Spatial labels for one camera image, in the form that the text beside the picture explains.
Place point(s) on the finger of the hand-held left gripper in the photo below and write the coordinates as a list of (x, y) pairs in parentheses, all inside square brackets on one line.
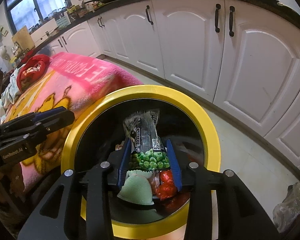
[(52, 111), (57, 121)]

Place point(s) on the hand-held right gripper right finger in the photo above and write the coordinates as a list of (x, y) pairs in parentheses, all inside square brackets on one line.
[(174, 162)]

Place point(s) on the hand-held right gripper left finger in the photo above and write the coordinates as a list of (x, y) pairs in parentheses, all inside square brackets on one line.
[(125, 162)]

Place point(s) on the red plastic bag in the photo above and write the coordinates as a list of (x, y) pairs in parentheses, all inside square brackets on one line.
[(167, 185)]

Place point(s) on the green pea snack packet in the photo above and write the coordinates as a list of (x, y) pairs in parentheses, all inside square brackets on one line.
[(150, 160)]

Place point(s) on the green sponge cloth bundle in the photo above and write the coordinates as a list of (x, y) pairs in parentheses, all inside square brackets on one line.
[(136, 187)]

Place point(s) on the yellow rimmed trash bin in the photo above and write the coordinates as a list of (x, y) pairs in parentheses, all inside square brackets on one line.
[(145, 91)]

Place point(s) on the printed pink blanket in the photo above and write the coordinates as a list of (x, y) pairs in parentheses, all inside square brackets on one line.
[(65, 80)]

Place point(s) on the light blue printed cloth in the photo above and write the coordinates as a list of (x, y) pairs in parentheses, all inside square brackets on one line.
[(10, 90)]

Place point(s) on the red embroidered cloth bag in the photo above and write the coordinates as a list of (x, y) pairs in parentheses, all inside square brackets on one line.
[(37, 62)]

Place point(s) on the white figurine bottle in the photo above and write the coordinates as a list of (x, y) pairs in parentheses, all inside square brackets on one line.
[(3, 52)]

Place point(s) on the wooden cutting board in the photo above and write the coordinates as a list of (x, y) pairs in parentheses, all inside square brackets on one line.
[(21, 36)]

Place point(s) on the white storage box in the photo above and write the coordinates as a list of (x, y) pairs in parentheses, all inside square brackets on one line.
[(45, 27)]

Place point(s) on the blue plastic basket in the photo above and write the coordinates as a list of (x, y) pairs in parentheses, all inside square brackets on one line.
[(63, 20)]

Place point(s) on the row of spice jars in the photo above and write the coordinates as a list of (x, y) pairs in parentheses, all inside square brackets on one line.
[(50, 13)]

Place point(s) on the dark framed window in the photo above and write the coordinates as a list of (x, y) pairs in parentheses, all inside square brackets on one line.
[(40, 5)]

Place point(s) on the row of sauce bottles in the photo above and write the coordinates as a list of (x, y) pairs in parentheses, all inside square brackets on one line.
[(82, 8)]

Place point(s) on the grey plastic bag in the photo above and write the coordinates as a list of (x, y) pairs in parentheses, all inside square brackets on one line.
[(288, 207)]

